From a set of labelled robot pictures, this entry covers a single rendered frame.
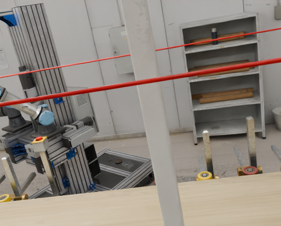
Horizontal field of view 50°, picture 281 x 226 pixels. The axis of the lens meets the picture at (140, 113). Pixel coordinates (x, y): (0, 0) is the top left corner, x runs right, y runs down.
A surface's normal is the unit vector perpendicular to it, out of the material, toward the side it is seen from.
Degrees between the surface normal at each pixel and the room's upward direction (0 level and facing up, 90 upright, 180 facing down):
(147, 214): 0
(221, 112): 90
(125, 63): 90
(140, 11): 90
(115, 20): 90
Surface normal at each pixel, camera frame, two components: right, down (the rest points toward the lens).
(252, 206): -0.18, -0.93
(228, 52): -0.16, 0.36
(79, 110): 0.76, 0.08
